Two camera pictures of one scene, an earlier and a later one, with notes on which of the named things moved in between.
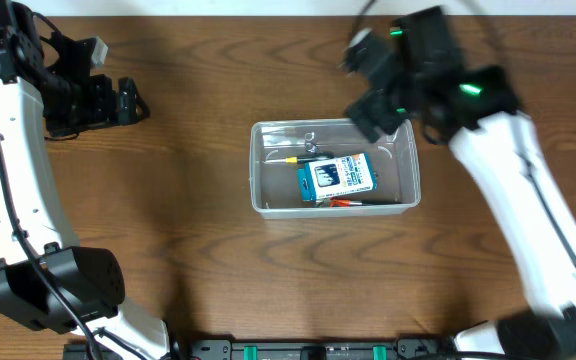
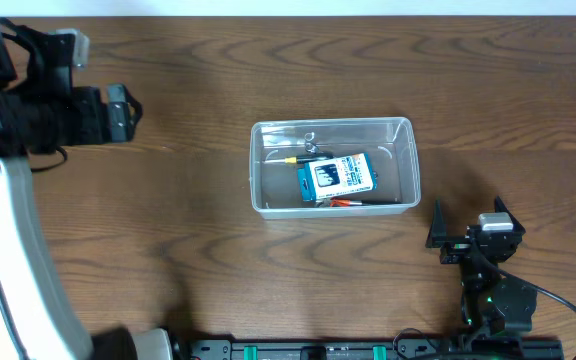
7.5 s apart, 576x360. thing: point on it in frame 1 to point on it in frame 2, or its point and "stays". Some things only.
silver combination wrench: (309, 145) stays
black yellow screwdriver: (305, 160) stays
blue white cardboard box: (321, 179) stays
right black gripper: (376, 104) to (455, 249)
